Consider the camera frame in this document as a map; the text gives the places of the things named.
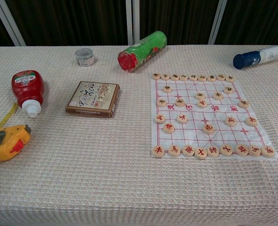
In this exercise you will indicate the brown Chinese chess box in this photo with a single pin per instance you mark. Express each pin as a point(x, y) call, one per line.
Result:
point(92, 99)

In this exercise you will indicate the white xiangqi board sheet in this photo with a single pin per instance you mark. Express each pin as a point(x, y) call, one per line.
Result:
point(214, 139)

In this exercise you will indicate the green cylindrical can red lid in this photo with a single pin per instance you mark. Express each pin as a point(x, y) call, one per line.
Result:
point(143, 50)

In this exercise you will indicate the beige waffle-weave tablecloth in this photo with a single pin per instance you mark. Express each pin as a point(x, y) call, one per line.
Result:
point(106, 179)

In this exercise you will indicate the small clear plastic jar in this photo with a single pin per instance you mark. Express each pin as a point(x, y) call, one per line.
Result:
point(84, 56)

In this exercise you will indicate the red ketchup squeeze bottle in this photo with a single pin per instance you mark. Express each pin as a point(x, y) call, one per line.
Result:
point(27, 89)

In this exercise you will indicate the dark pleated curtain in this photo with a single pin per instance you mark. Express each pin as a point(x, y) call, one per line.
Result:
point(70, 21)

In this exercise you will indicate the blue and white bottle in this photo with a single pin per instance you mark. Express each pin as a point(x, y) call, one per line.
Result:
point(254, 57)

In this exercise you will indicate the yellow tape measure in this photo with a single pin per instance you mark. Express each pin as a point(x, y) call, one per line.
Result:
point(7, 143)

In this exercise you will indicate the white metal frame post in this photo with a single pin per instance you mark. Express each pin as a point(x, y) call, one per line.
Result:
point(129, 22)
point(136, 21)
point(217, 22)
point(8, 22)

